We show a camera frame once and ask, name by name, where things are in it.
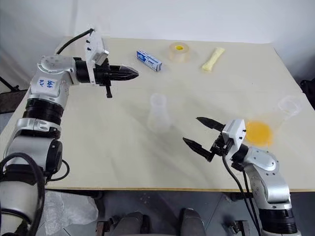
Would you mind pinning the translucent plastic flask bottle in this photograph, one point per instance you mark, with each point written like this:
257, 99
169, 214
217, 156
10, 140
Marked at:
158, 115

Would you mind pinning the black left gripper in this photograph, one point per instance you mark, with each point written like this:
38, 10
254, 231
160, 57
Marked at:
102, 75

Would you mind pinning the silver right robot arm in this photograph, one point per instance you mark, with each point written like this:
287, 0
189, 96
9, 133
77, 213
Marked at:
268, 169

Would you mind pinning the crumpled clear plastic bag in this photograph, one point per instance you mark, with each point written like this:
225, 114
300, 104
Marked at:
71, 211

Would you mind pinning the translucent plastic funnel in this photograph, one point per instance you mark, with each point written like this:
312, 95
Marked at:
290, 105

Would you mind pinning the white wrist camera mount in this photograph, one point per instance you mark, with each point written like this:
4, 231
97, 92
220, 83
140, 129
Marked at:
233, 132
94, 44

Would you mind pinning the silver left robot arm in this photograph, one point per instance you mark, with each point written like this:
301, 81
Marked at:
46, 73

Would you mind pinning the black bulky object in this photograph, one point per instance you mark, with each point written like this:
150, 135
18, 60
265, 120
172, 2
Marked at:
308, 93

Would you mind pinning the clear plastic bowl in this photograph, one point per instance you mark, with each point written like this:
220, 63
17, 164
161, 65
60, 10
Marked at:
258, 134

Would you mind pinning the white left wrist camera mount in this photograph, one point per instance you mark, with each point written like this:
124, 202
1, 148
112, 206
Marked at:
94, 44

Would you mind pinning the blue white toothpaste box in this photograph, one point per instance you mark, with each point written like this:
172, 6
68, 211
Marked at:
148, 60

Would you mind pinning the pale yellow snack packet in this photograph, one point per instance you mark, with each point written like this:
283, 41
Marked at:
212, 59

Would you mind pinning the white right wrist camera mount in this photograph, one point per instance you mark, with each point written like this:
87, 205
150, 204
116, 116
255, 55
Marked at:
233, 132

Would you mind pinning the clear tape roll yellow core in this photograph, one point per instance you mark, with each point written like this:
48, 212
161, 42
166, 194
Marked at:
179, 52

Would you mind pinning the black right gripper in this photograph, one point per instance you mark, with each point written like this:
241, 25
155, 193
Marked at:
219, 146

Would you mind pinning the dark rounded shape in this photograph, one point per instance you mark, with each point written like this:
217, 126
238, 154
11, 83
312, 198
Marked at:
134, 223
193, 222

